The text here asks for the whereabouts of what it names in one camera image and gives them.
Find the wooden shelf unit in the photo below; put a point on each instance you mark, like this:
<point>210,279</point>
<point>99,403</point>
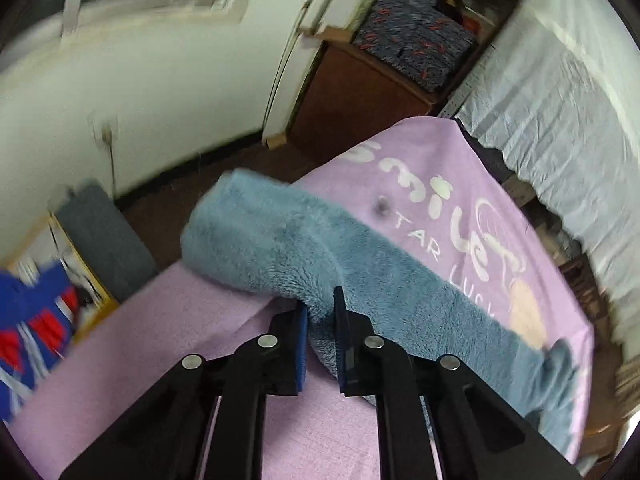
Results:
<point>350,95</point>

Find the purple printed blanket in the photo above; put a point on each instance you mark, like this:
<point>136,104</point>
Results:
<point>425,170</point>

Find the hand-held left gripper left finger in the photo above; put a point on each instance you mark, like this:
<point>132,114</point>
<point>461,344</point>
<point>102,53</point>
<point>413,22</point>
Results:
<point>302,350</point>

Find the stack of speckled folded cloths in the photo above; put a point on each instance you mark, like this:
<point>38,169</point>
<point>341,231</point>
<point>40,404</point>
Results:
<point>415,35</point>

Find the grey cushion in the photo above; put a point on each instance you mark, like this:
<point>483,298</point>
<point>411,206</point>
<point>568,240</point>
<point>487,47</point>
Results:
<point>105,240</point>

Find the white lace cover cloth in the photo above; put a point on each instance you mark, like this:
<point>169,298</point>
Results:
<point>560,85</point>

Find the blue and red cloth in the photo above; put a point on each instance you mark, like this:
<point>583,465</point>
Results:
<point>25,320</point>

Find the yellow framed board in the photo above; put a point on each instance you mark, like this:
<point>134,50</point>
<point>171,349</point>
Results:
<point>95,285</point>

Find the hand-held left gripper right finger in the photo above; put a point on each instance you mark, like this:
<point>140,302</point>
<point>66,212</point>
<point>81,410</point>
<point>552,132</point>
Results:
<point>342,350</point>

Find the blue fleece garment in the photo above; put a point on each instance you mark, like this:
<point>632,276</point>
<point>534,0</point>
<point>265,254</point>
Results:
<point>280,245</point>

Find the white door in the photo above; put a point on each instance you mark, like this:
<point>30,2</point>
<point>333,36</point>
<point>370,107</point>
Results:
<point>320,10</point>

